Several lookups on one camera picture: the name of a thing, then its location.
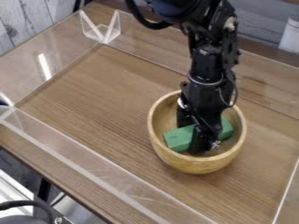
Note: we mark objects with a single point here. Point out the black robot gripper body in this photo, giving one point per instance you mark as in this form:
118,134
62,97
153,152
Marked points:
209,98

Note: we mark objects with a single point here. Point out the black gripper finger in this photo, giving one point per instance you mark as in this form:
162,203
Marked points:
205,137
183,114

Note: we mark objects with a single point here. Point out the brown wooden bowl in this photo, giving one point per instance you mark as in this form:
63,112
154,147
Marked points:
162,120

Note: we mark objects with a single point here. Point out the green rectangular block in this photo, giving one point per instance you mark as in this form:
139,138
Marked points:
178,138

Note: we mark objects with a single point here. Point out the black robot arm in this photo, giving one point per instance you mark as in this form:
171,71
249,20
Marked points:
209,22

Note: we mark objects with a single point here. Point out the white cylindrical container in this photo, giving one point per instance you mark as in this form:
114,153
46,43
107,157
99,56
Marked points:
290,39

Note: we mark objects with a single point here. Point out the black table leg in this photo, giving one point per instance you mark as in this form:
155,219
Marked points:
45,189

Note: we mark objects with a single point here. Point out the clear acrylic front wall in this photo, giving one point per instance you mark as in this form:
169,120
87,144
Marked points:
105,187

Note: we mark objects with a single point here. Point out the clear acrylic corner bracket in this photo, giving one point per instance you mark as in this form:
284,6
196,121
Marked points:
102,33

